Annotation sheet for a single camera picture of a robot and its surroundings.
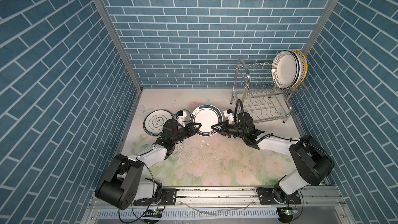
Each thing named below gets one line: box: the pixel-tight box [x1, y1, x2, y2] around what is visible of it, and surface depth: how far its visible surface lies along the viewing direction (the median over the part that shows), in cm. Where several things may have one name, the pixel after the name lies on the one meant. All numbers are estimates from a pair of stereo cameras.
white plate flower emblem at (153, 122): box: [143, 109, 175, 136], surface depth 101 cm
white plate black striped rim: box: [271, 50, 300, 90], surface depth 87 cm
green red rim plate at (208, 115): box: [191, 104, 224, 137], surface depth 86 cm
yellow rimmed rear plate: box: [291, 49, 308, 89], surface depth 74 cm
